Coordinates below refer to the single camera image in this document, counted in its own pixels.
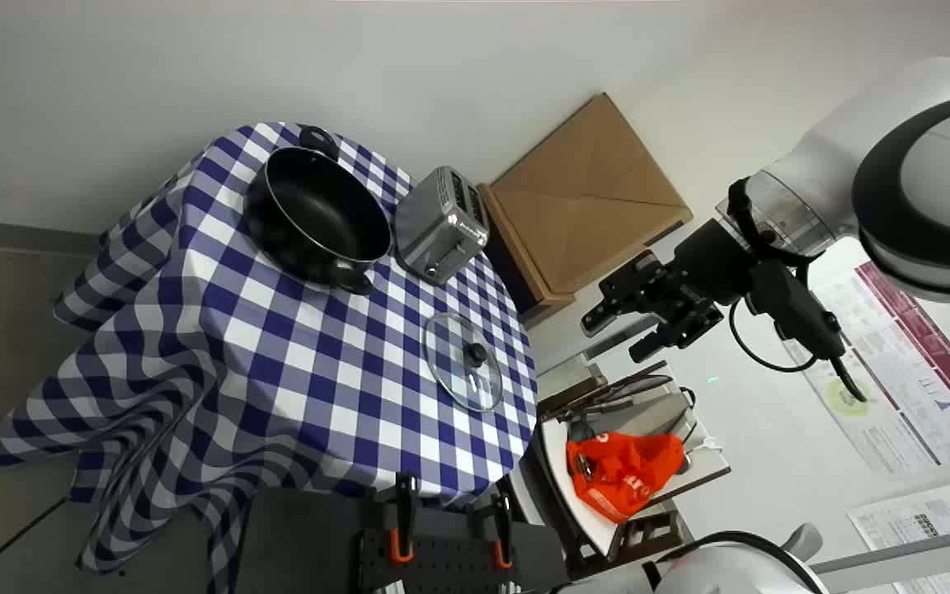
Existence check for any black orange clamp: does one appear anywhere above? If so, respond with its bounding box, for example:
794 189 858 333
490 487 515 572
389 474 418 564

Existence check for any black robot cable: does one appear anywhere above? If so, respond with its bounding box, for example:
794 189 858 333
725 178 871 406

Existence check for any orange plastic bag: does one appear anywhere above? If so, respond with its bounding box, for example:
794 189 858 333
568 432 683 520

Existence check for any red white poster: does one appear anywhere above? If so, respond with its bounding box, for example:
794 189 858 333
807 263 950 474

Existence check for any white paper sheet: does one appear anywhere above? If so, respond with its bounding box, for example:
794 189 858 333
852 486 950 594

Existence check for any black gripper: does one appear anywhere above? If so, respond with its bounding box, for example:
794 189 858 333
582 219 755 363

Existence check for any black orange clamp left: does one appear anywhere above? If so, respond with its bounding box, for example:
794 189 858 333
389 474 418 564

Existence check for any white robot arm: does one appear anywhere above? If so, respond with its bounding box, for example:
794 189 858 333
582 55 950 360

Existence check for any black orange clamp right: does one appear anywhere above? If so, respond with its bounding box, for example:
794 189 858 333
490 487 515 572

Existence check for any brown cardboard box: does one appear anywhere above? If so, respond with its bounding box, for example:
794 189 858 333
477 92 692 323

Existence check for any white tray with utensils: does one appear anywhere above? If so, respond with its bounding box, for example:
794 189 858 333
538 363 732 557

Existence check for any blue white checkered tablecloth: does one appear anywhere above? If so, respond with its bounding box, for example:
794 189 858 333
0 122 538 594

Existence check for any glass lid with black knob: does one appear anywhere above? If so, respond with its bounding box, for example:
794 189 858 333
421 312 505 414

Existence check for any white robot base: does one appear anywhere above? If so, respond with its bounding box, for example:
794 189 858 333
553 524 828 594

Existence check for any silver metal toaster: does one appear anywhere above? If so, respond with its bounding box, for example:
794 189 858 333
391 166 490 286

